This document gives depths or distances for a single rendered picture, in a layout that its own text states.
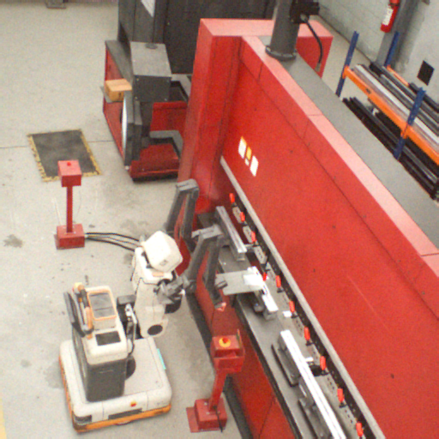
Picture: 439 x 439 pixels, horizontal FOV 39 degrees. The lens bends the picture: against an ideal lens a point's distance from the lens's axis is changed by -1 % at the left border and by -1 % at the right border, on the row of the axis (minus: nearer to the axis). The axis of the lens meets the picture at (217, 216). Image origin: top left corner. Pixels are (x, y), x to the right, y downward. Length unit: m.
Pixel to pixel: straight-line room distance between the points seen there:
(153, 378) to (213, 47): 2.21
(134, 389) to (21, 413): 0.79
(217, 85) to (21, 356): 2.40
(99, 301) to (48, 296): 1.32
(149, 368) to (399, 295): 2.18
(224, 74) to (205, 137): 0.48
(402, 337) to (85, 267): 3.29
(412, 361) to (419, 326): 0.17
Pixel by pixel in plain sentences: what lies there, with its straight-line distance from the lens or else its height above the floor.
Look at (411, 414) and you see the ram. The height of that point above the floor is 1.67.
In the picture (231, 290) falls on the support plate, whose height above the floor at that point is 1.00.
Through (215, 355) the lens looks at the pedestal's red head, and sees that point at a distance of 3.99.
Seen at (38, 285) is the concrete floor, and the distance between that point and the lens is 5.31.
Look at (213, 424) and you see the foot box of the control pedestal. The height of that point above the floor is 0.06.
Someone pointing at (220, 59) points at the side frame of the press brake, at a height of 2.14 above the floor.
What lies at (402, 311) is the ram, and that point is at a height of 2.00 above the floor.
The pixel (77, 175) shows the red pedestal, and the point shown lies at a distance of 5.12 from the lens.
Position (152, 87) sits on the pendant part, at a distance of 4.18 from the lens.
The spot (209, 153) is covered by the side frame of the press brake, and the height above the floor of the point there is 1.42.
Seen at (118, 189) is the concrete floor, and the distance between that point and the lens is 6.31.
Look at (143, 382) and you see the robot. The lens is 4.35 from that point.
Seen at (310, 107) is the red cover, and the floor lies 2.30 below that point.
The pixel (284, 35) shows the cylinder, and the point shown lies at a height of 2.44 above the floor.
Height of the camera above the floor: 3.82
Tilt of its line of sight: 39 degrees down
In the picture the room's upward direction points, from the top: 11 degrees clockwise
